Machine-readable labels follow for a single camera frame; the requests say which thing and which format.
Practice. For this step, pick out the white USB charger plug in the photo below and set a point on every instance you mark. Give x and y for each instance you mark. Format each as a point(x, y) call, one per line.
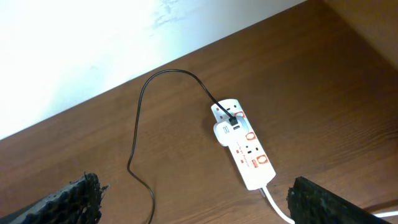
point(226, 132)

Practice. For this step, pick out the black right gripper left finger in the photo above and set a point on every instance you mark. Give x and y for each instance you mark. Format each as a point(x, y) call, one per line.
point(79, 202)

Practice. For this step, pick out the white power strip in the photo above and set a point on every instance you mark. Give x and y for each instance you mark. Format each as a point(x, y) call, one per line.
point(248, 154)

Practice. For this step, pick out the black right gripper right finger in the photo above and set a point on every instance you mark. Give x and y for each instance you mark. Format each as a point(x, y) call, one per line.
point(311, 203)

